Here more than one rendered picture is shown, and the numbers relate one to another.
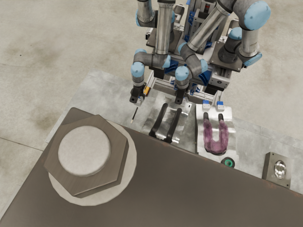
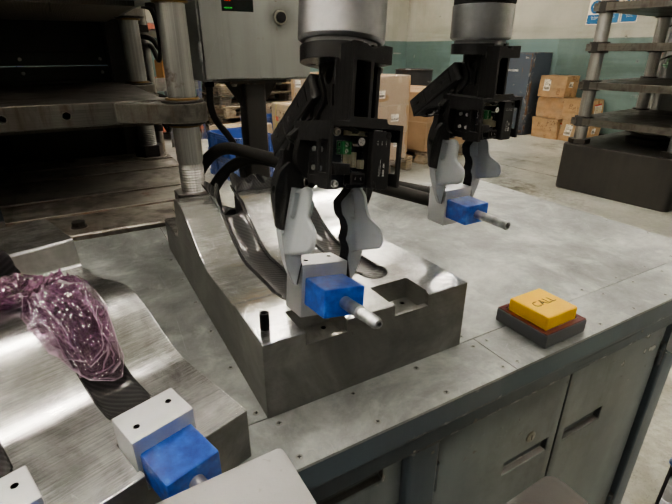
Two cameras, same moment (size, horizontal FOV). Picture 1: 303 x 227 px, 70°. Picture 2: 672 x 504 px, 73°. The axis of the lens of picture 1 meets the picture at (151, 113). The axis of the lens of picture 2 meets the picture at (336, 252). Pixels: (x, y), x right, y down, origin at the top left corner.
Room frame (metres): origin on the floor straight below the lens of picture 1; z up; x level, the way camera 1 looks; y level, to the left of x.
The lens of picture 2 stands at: (1.04, -0.51, 1.14)
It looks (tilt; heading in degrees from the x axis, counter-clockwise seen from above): 24 degrees down; 131
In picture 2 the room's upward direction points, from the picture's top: straight up
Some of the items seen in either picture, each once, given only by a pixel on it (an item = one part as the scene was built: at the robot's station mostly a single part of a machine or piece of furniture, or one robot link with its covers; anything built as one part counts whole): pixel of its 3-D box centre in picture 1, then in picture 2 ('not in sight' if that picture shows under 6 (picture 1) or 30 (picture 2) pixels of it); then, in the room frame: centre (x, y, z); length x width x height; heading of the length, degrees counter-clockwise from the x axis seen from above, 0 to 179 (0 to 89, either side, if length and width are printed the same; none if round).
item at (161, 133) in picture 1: (162, 129); (284, 248); (0.56, -0.09, 0.87); 0.50 x 0.26 x 0.14; 160
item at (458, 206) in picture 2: (140, 96); (471, 211); (0.78, 0.08, 0.93); 0.13 x 0.05 x 0.05; 160
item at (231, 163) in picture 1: (227, 163); not in sight; (0.32, -0.49, 0.93); 0.08 x 0.08 x 0.04
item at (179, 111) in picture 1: (165, 124); (280, 222); (0.57, -0.10, 0.92); 0.35 x 0.16 x 0.09; 160
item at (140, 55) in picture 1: (142, 59); not in sight; (0.86, 0.07, 1.25); 0.11 x 0.11 x 0.08; 86
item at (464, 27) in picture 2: (137, 79); (483, 25); (0.76, 0.09, 1.17); 0.08 x 0.08 x 0.05
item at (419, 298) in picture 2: (167, 100); (399, 304); (0.79, -0.12, 0.87); 0.05 x 0.05 x 0.04; 70
